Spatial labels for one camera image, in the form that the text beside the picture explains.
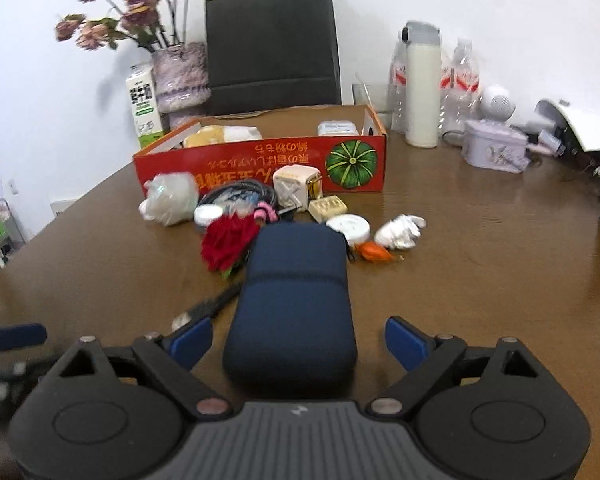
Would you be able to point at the white green milk carton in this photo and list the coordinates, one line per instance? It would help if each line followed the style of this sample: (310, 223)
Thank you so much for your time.
(144, 105)

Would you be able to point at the white soft packet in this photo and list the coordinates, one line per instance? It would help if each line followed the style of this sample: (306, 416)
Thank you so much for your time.
(242, 133)

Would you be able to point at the yellow snack packet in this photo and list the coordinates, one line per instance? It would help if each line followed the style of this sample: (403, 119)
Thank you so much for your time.
(205, 137)

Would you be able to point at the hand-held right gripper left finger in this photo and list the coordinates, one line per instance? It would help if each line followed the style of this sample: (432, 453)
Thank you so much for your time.
(192, 341)

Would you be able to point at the red fabric rose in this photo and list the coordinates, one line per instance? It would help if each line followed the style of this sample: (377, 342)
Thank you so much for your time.
(227, 245)

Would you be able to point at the black pen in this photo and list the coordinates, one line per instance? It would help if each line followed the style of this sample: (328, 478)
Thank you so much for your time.
(210, 307)

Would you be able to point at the beige socket adapter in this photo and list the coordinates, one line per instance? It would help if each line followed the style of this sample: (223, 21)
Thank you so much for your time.
(328, 208)

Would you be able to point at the white power plug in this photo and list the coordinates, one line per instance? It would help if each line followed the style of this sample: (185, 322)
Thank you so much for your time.
(547, 144)

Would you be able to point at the white flat plastic box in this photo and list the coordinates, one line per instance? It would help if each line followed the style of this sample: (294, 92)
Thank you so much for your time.
(337, 127)

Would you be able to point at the white round speaker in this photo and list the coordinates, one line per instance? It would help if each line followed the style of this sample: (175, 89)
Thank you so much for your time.
(498, 102)

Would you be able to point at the white round lid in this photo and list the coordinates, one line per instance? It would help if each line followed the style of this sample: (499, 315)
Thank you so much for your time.
(349, 227)

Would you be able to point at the crumpled white tissue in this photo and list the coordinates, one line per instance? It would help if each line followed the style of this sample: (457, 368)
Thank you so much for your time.
(400, 232)

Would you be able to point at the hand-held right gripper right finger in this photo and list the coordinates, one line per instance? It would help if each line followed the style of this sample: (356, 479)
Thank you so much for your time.
(405, 342)

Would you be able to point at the cream cube charger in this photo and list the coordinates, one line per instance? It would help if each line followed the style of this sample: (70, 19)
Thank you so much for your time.
(297, 187)

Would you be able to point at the clear drinking glass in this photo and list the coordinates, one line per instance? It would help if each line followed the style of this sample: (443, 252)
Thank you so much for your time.
(372, 100)

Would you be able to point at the red cardboard box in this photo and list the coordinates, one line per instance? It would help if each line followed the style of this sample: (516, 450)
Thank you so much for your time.
(260, 167)

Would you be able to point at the white thermos bottle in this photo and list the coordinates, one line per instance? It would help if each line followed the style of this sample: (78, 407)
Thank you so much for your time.
(422, 90)

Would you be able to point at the wooden desktop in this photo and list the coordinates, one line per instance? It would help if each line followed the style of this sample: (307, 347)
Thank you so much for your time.
(480, 285)

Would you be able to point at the lavender tin box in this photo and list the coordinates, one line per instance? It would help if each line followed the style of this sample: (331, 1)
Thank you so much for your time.
(495, 147)

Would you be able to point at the white plastic bag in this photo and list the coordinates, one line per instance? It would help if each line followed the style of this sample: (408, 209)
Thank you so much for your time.
(172, 197)

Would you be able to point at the navy blue fabric pouch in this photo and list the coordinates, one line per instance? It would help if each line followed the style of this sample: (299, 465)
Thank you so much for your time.
(292, 310)

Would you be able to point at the orange dried pod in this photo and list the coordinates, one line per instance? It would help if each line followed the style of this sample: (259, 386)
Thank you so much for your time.
(375, 251)

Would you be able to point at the mottled purple vase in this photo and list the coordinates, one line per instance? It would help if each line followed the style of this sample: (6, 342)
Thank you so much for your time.
(181, 77)

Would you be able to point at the white wall outlet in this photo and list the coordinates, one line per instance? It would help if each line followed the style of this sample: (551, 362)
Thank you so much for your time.
(63, 208)

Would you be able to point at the clear plastic water bottle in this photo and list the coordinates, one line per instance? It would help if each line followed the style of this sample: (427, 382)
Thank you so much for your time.
(397, 85)
(466, 85)
(446, 95)

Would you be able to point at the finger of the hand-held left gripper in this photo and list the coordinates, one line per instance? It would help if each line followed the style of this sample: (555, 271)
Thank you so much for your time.
(15, 337)

